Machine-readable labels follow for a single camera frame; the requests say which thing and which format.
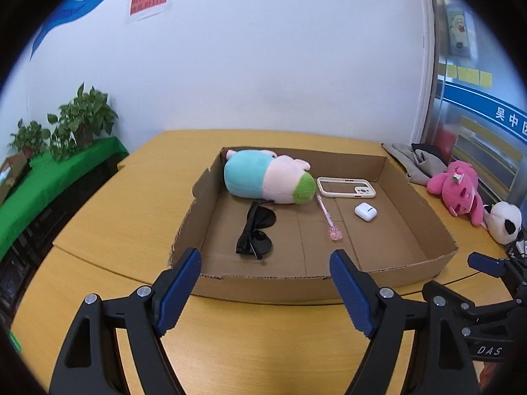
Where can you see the black sunglasses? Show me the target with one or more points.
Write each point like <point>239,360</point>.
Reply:
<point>259,247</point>

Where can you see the pink pen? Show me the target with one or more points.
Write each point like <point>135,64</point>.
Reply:
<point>327,214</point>

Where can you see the grey cloth bag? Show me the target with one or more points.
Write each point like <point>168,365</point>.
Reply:
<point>405,160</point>

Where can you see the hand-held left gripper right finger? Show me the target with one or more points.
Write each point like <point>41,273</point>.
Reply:
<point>354,296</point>

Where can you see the small brown carton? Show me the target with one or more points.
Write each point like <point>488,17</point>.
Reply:
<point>14,173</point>

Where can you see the white panda plush toy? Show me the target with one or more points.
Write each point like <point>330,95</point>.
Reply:
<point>500,222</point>

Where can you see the large potted green plant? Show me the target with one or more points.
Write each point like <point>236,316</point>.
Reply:
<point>86,115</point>

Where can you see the cartoon sticker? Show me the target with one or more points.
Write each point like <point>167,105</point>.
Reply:
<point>460,28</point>

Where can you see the pastel pig plush toy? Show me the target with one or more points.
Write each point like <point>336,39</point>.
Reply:
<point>263,177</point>

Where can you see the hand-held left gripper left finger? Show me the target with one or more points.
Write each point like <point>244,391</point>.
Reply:
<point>179,292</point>

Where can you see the frosted glass door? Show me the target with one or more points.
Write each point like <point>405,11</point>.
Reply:
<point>453,103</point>

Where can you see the brown cardboard box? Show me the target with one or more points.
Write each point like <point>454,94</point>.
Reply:
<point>378,242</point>

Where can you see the yellow sticky note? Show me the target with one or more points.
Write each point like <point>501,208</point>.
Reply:
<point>462,73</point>
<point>486,79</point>
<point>474,75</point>
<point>452,71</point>

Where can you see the small potted green plant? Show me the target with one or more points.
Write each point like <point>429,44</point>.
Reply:
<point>29,138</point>

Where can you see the white earbuds case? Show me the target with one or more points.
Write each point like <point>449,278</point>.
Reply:
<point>365,211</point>

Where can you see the black cloth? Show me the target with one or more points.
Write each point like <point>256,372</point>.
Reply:
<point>426,148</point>

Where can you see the pink bear plush toy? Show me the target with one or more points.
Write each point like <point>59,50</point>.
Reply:
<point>457,189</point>

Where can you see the white clear phone case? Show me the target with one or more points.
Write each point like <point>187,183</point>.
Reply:
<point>364,191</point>

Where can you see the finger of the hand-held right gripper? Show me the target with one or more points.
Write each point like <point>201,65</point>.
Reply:
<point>486,314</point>
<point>486,264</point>

